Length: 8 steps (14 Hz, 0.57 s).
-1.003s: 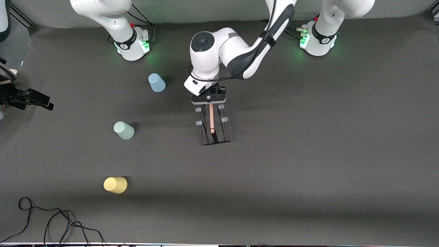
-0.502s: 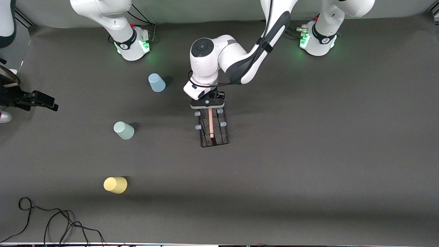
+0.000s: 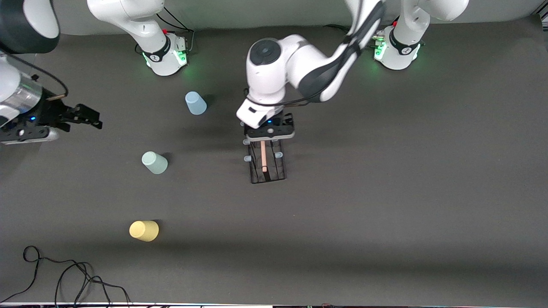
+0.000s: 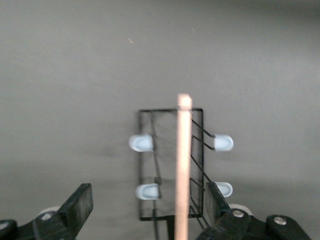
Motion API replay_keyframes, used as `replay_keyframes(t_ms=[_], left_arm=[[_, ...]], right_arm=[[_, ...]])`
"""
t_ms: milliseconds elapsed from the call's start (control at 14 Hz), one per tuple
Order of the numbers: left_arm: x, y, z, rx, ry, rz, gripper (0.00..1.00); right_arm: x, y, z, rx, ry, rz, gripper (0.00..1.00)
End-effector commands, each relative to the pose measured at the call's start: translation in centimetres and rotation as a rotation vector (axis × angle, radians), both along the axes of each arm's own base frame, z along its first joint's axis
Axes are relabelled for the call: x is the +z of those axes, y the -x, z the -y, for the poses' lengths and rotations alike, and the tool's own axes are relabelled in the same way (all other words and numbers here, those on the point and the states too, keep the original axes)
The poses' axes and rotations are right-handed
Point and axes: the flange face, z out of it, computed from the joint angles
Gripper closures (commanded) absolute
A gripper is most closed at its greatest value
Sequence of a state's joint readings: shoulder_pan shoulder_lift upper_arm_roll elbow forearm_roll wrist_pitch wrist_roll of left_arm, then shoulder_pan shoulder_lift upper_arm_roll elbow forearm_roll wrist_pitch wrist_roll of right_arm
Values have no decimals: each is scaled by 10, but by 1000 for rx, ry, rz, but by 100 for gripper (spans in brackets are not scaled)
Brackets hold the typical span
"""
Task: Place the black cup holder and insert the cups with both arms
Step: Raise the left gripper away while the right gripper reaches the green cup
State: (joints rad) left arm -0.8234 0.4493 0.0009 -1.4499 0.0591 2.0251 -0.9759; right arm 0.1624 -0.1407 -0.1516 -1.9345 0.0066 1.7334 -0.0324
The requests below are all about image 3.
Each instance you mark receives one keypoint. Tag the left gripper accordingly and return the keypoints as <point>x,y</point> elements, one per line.
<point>280,121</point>

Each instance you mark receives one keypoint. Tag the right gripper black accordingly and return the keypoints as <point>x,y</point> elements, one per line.
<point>48,115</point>

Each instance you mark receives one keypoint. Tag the pale green plastic cup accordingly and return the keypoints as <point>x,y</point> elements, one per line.
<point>155,163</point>

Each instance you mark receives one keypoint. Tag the yellow plastic cup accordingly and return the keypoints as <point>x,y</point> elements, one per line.
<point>144,231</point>

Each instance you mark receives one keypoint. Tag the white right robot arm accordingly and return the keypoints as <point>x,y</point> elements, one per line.
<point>141,25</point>

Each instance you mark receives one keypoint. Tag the light blue plastic cup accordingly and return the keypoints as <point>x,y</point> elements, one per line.
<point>196,104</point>

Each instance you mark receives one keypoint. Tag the dark grey table mat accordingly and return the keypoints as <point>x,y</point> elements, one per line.
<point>342,214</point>

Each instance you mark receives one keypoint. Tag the black metal frame rail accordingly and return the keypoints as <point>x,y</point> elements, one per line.
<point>543,15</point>

